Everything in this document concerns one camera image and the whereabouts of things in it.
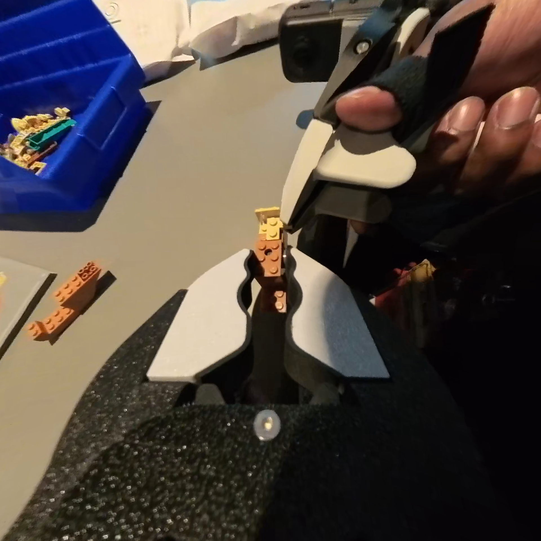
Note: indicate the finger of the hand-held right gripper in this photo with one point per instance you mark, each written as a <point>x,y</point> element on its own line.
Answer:
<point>355,203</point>
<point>306,169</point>

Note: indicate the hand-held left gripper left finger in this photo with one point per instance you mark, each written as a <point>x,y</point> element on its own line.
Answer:
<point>203,325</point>

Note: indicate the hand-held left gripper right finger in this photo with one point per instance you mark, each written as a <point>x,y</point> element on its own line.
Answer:
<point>334,329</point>

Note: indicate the tan studded brick plate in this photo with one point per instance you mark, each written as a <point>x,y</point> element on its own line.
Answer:
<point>270,228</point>

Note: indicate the brown brick assembly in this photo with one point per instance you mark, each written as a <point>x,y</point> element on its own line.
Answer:
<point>268,262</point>

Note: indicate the grey desk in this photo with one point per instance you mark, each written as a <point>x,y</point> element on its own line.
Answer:
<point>190,148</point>

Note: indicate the person's right hand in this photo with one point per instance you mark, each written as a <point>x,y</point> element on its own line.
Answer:
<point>507,63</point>

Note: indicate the white paper sheet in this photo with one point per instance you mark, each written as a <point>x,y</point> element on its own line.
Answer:
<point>219,21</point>

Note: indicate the orange brick assembly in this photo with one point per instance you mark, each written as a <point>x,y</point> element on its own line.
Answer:
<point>72,291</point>

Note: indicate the blue plastic bin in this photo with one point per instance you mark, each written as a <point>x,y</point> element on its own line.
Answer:
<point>84,84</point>

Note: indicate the green long brick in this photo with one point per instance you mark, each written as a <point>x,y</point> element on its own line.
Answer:
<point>53,132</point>

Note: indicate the pile of small bricks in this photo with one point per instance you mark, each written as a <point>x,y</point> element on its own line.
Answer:
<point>25,131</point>

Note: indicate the grey base plate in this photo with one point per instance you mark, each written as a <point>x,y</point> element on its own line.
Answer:
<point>21,291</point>

